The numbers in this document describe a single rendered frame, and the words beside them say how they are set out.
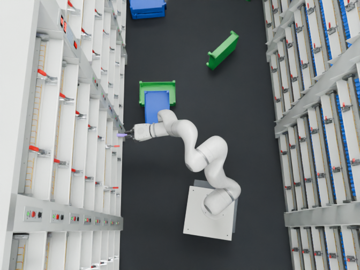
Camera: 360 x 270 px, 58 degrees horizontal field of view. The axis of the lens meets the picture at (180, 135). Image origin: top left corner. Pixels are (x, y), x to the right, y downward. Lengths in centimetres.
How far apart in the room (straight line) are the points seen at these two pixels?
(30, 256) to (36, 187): 21
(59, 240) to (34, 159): 34
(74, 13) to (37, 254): 103
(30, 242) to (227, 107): 202
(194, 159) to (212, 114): 125
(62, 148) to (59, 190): 17
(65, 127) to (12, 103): 44
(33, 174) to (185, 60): 204
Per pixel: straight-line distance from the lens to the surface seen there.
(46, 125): 122
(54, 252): 134
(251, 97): 286
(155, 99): 270
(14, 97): 100
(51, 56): 132
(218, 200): 184
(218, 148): 157
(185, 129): 157
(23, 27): 110
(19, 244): 117
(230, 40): 284
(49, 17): 126
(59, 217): 126
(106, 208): 209
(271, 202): 268
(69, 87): 147
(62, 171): 136
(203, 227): 224
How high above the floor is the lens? 257
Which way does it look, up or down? 74 degrees down
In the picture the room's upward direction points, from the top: 1 degrees clockwise
